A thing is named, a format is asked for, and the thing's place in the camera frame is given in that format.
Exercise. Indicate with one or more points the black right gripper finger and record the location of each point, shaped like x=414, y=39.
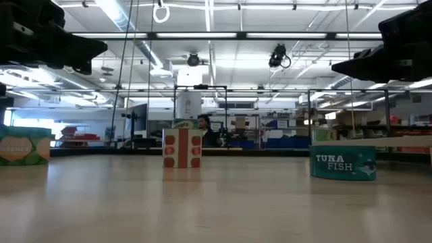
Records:
x=378, y=62
x=391, y=77

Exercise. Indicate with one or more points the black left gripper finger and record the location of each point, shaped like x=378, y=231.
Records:
x=84, y=50
x=86, y=68

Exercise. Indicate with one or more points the teal tuna fish can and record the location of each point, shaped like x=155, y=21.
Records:
x=341, y=163

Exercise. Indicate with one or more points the green label can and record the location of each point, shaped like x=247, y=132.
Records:
x=23, y=148

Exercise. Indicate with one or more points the carrots can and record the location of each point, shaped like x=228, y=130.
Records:
x=184, y=124

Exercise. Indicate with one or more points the white red tomato can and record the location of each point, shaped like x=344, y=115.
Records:
x=182, y=148

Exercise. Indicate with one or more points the black background robot arm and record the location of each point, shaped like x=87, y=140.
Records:
x=224, y=137

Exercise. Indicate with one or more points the red storage bins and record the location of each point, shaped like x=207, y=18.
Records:
x=84, y=137

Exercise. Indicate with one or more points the black monitor on stand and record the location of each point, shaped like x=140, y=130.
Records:
x=139, y=116

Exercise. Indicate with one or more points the green storage box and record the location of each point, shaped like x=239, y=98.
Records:
x=322, y=135

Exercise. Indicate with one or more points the round black ceiling fixture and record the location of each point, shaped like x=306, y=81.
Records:
x=193, y=60

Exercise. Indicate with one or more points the white cylindrical tank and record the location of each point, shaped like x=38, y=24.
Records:
x=189, y=104

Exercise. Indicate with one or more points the blue storage bins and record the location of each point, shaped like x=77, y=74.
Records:
x=243, y=144
x=287, y=143

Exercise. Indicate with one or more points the person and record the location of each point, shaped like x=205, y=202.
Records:
x=209, y=136

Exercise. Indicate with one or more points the cardboard box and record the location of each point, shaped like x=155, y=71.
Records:
x=240, y=123

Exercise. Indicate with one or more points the silver ventilation duct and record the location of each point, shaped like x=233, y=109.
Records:
x=118, y=17

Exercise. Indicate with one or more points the black table frame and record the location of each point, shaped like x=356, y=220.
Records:
x=118, y=152

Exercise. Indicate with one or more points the black overhead camera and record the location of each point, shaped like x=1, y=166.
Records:
x=277, y=55

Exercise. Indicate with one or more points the black background metal frame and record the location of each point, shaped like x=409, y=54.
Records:
x=216, y=87

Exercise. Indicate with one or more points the black overhead frame bar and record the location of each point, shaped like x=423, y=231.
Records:
x=241, y=35

